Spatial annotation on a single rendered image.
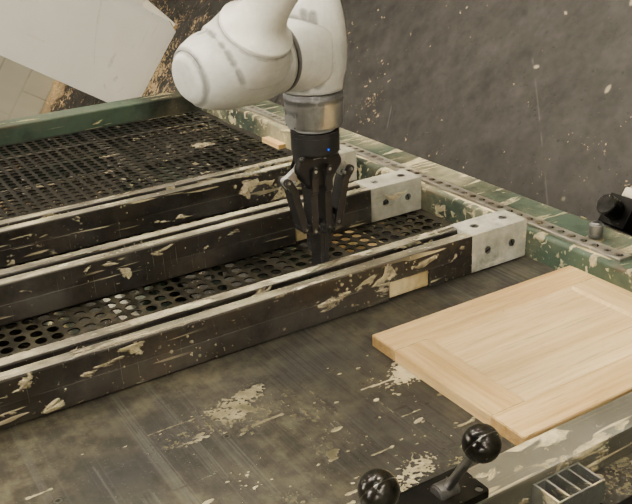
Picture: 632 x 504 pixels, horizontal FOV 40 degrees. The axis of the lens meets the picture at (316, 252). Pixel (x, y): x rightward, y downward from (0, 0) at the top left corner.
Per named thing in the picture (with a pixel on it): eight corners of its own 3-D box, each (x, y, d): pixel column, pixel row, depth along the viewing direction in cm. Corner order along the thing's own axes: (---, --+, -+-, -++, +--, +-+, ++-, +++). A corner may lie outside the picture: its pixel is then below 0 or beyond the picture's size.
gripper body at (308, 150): (324, 117, 138) (327, 173, 141) (278, 126, 134) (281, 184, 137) (351, 127, 132) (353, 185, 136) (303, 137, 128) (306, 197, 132)
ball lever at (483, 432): (465, 504, 91) (516, 443, 82) (437, 518, 90) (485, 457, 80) (445, 473, 93) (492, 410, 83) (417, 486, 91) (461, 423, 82)
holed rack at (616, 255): (632, 258, 141) (632, 255, 141) (619, 263, 140) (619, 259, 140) (200, 86, 271) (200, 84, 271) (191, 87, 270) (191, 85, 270)
